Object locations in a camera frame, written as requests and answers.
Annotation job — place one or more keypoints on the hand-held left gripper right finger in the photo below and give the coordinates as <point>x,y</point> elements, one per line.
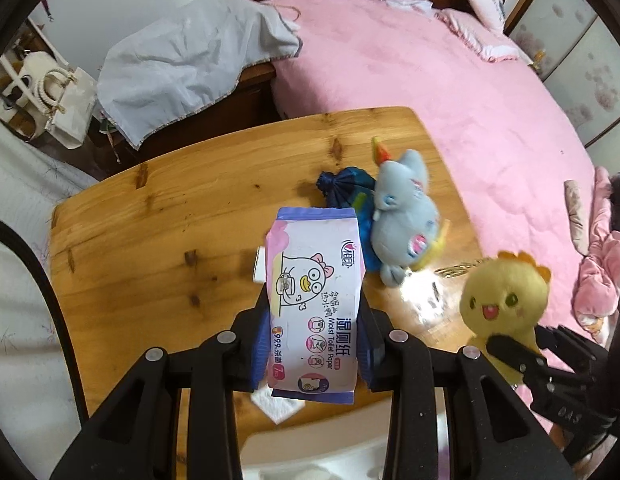
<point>372,357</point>

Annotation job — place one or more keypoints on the white curtain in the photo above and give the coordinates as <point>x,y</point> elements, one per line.
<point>20,310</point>

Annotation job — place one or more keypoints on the white cloth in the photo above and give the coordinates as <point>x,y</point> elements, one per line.
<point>409,6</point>

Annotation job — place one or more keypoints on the pink bed blanket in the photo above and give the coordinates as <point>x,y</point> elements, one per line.
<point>439,70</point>

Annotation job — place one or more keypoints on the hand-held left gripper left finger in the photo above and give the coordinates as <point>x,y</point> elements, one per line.
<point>262,342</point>

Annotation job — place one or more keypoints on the wardrobe with frosted doors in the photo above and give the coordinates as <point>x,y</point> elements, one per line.
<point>574,50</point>

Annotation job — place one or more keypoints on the pink wet wipes pack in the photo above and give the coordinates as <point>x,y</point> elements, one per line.
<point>315,285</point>

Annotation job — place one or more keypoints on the grey cloth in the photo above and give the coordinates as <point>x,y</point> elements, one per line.
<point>180,60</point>

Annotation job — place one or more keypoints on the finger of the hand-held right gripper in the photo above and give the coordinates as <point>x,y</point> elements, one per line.
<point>514,352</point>
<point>564,342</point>

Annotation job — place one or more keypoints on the yellow chick plush toy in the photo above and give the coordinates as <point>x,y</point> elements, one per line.
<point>499,295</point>

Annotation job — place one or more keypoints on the pink frilled pillow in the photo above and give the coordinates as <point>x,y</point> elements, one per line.
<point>494,45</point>

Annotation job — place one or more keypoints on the brown wooden nightstand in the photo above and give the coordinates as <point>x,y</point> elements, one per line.
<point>225,110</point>

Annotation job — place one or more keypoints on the white printed pillow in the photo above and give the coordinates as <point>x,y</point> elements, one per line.
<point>487,2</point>

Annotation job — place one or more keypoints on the pink rabbit plush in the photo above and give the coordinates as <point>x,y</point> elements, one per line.
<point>602,270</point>

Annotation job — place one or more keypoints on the cream handbag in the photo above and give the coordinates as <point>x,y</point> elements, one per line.
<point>20,90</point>

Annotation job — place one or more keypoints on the white handbag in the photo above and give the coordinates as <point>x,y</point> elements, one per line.
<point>72,105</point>

